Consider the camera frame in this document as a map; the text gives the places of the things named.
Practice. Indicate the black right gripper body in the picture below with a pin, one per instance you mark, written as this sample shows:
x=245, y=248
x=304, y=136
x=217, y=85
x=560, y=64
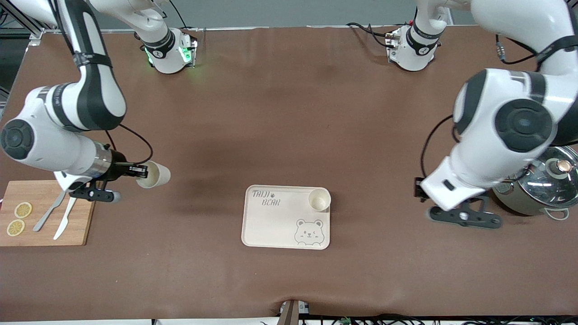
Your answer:
x=118, y=169

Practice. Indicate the white plastic cup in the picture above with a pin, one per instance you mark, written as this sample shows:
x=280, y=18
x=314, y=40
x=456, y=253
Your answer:
x=159, y=177
x=319, y=201

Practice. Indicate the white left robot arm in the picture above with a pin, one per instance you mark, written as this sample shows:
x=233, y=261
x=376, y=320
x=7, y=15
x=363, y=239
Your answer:
x=519, y=122

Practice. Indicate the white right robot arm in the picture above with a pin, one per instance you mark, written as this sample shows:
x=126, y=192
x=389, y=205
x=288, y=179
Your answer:
x=45, y=144

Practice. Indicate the cream tray with bear print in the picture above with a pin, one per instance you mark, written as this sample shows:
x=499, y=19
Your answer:
x=271, y=225

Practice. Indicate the white plastic knife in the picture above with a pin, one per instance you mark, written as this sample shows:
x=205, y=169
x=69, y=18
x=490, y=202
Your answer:
x=63, y=223

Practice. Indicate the grey plastic knife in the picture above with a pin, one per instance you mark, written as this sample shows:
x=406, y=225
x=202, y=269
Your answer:
x=45, y=216

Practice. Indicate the bamboo cutting board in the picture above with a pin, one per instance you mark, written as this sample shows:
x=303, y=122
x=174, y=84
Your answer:
x=27, y=194

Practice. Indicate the grey cooking pot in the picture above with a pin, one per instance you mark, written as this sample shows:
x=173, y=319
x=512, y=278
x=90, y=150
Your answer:
x=519, y=205

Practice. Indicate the yellow lemon slice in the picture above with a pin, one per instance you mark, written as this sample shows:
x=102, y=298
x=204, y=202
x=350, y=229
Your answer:
x=16, y=227
x=23, y=210

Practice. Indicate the glass pot lid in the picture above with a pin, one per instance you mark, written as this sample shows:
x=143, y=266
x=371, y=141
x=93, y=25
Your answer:
x=551, y=185

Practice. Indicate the brown table mat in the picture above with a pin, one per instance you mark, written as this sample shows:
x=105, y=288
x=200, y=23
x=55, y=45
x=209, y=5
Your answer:
x=289, y=113

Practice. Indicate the aluminium frame profile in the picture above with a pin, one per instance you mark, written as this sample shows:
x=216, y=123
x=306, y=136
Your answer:
x=34, y=32

